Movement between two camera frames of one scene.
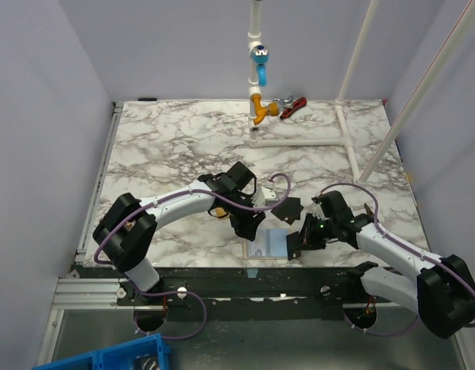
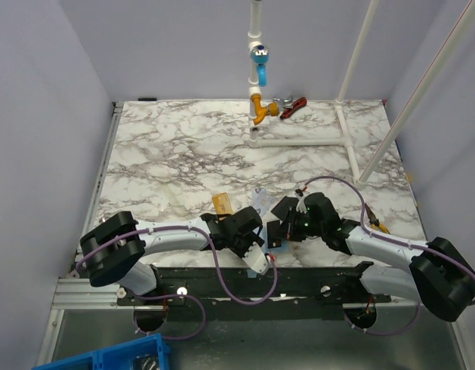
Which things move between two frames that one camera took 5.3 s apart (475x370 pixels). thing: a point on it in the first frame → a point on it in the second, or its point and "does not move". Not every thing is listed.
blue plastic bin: x=148 y=353 does not move
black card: x=293 y=245 → x=274 y=233
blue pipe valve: x=260 y=54 does not move
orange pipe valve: x=261 y=112 does not move
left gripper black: x=247 y=227 → x=252 y=238
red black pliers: x=291 y=106 does not move
